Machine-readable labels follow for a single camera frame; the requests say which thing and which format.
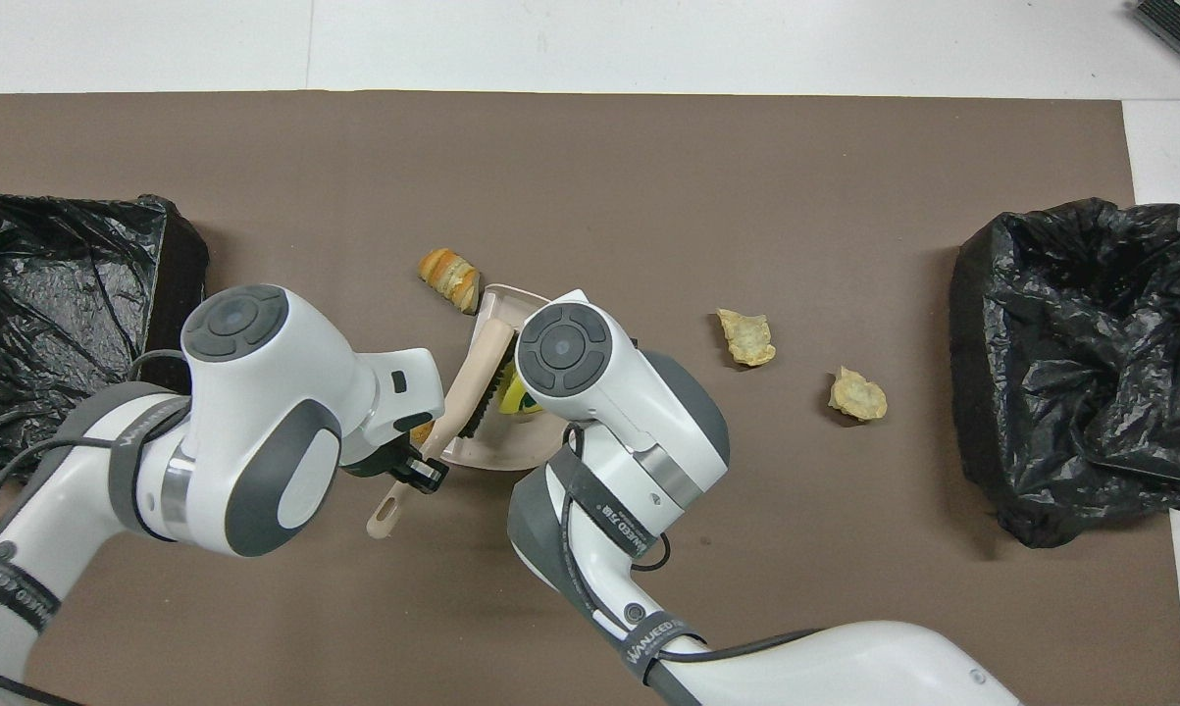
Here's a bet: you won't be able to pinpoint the yellow sponge piece green side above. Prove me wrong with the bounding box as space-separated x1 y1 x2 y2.
496 375 543 419

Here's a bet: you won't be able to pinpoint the pale bread chunk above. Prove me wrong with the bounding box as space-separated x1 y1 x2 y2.
828 366 888 423
716 309 777 369

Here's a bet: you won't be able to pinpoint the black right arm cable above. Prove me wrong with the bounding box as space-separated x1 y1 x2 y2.
558 422 828 670

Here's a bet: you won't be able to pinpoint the black bag-lined bin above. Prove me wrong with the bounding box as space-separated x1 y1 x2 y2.
948 198 1180 548
0 193 210 483

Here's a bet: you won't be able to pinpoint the beige hand brush black bristles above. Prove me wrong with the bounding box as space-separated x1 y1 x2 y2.
366 320 520 542

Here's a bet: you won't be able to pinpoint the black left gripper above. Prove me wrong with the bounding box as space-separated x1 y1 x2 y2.
342 441 450 494

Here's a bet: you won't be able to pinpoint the orange crusted bread piece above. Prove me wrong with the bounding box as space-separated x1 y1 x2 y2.
418 248 483 315

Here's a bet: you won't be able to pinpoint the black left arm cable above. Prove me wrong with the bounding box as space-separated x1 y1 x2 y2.
0 348 193 706

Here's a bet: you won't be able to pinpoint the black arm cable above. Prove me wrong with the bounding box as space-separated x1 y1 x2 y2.
0 348 193 706
558 422 828 670

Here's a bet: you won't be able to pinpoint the beige plastic dustpan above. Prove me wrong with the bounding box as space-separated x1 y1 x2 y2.
439 284 576 472

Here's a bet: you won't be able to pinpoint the brown table mat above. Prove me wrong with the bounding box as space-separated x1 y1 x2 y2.
0 91 1180 706

